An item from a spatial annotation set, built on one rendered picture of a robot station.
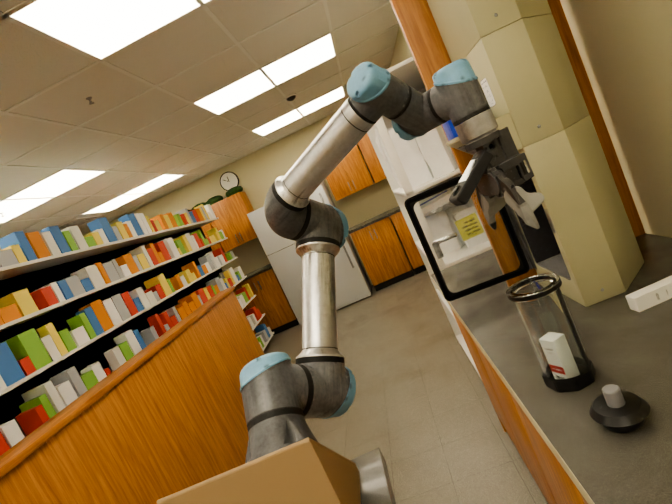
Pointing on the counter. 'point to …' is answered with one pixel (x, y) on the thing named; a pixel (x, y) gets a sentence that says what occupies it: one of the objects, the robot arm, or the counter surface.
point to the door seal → (433, 259)
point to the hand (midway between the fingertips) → (512, 231)
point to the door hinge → (521, 237)
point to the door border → (434, 257)
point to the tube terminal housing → (561, 155)
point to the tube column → (478, 20)
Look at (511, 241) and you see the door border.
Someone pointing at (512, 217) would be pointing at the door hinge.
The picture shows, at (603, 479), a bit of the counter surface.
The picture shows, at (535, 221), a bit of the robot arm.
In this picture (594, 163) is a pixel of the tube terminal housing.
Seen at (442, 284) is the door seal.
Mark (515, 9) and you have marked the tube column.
